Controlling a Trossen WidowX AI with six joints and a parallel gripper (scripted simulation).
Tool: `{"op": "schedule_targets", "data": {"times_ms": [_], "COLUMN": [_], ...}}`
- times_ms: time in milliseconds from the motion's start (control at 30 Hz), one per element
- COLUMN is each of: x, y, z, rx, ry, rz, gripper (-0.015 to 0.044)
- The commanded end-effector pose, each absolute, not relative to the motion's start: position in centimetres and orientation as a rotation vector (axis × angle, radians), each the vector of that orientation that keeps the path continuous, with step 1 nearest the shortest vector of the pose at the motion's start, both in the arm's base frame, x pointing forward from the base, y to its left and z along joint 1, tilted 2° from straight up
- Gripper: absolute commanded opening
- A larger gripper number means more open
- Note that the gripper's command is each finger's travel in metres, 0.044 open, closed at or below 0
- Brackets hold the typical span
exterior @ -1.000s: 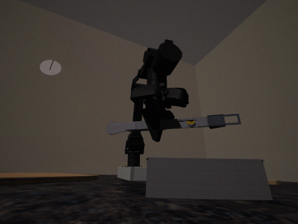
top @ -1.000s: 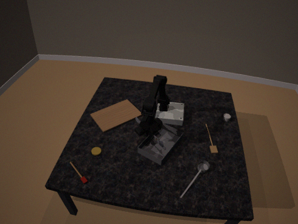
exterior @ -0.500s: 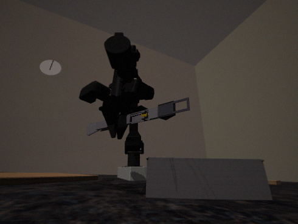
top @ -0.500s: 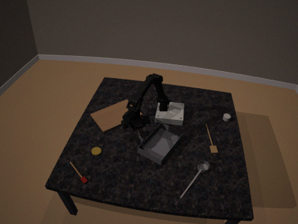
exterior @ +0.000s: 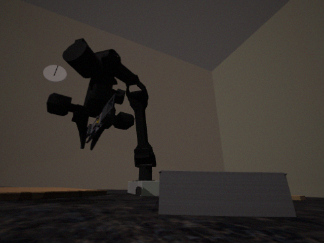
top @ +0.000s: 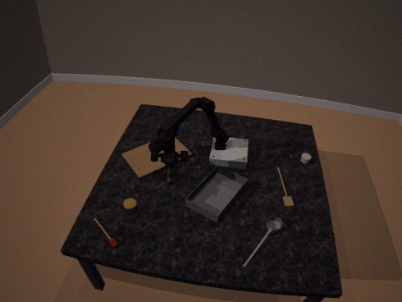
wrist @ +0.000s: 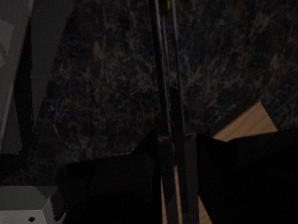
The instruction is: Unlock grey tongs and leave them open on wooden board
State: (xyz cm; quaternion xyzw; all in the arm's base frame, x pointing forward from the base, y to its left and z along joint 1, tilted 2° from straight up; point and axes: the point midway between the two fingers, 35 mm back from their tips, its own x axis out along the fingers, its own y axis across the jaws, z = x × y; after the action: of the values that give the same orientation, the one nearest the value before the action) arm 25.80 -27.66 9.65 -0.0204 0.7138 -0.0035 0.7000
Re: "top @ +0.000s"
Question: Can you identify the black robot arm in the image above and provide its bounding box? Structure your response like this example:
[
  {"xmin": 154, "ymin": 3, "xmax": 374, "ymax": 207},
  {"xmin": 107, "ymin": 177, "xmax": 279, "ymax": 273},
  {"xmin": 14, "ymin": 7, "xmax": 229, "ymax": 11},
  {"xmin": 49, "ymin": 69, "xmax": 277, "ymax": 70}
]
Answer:
[{"xmin": 148, "ymin": 97, "xmax": 230, "ymax": 166}]

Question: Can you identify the grey cylinder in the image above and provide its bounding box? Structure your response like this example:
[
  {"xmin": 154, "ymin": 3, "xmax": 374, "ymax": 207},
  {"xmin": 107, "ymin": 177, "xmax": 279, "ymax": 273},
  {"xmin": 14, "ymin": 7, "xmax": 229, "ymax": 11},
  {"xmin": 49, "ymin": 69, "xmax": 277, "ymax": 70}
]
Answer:
[{"xmin": 300, "ymin": 153, "xmax": 311, "ymax": 164}]

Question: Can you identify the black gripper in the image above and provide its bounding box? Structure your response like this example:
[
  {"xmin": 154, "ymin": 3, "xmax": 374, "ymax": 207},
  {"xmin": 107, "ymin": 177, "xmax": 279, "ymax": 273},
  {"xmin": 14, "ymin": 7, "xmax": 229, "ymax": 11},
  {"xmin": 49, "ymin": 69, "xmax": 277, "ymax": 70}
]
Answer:
[{"xmin": 151, "ymin": 146, "xmax": 188, "ymax": 162}]

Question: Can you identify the brown wooden board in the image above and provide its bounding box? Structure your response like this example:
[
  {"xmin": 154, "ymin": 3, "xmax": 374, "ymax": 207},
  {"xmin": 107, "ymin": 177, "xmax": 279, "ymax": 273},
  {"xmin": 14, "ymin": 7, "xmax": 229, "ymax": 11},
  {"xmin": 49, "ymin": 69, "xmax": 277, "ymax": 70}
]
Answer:
[{"xmin": 122, "ymin": 137, "xmax": 193, "ymax": 179}]

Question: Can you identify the yellow round disc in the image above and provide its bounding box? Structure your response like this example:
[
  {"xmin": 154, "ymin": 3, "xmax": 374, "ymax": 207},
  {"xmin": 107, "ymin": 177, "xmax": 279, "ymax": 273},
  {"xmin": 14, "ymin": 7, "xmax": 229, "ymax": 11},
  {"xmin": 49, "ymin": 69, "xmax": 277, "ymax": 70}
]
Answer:
[{"xmin": 123, "ymin": 198, "xmax": 137, "ymax": 210}]

